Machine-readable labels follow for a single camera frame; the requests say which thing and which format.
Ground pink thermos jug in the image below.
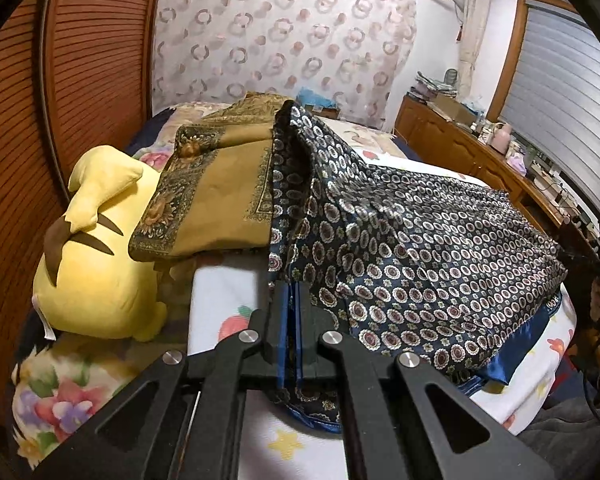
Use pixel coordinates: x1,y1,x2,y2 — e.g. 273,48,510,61
490,122,514,155

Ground stack of papers on sideboard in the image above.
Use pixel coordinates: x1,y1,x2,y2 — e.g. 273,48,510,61
412,71,456,102

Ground brown patterned scarf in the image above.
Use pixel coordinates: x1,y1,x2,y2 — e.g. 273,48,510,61
128,91,294,264

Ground cardboard box with blue cloth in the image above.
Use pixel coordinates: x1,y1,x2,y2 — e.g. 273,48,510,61
296,86,342,117

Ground circle patterned sheer curtain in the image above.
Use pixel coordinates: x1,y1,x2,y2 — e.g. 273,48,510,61
150,0,419,127

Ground yellow plush toy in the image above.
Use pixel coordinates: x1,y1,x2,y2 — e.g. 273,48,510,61
32,145,169,344

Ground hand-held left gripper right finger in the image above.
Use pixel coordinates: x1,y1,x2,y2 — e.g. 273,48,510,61
295,282,557,480

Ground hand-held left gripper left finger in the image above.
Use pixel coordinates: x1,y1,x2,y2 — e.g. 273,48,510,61
32,282,292,480

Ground white printed bed sheet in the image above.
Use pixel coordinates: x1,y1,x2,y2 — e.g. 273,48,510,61
186,115,582,480

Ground navy patterned satin shirt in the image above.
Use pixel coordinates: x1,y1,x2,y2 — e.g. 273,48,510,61
267,100,569,436

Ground person's grey trousers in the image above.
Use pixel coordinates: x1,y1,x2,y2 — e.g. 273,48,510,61
519,394,600,480

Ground grey window blind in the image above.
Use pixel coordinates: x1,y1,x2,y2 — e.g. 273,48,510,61
497,2,600,222

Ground wooden sideboard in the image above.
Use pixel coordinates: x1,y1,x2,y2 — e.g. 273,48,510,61
394,94,600,242

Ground floral blanket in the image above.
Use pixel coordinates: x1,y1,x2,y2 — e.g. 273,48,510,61
10,101,231,467

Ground tied beige side curtain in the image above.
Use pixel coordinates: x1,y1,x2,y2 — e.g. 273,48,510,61
457,0,492,92

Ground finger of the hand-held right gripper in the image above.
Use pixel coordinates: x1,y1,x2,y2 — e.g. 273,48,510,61
560,247,600,278

